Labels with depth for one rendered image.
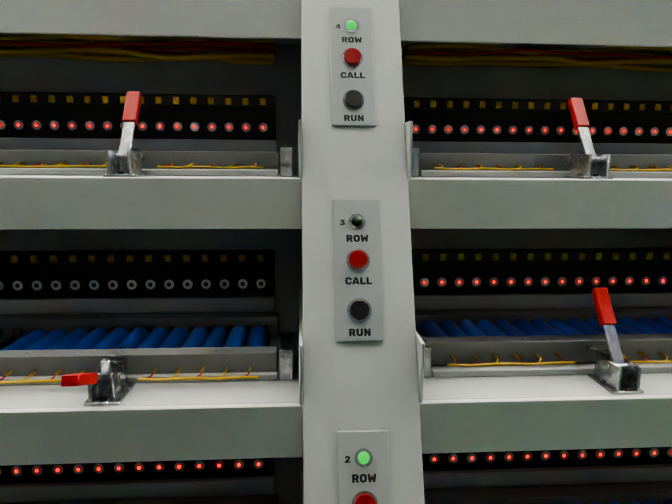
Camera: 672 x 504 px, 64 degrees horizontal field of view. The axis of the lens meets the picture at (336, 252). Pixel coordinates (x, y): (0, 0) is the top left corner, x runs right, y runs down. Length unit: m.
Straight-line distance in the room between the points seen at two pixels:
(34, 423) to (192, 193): 0.22
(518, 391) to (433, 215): 0.17
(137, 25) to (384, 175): 0.28
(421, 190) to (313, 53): 0.16
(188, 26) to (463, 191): 0.30
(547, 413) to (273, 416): 0.22
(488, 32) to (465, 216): 0.19
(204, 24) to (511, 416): 0.45
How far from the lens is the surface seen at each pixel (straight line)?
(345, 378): 0.45
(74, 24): 0.61
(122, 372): 0.49
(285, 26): 0.57
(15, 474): 0.68
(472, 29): 0.59
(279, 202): 0.48
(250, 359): 0.49
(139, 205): 0.50
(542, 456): 0.67
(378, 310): 0.45
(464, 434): 0.48
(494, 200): 0.51
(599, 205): 0.55
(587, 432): 0.52
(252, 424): 0.46
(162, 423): 0.47
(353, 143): 0.49
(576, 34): 0.63
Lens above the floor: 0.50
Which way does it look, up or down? 13 degrees up
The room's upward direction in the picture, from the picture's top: 1 degrees counter-clockwise
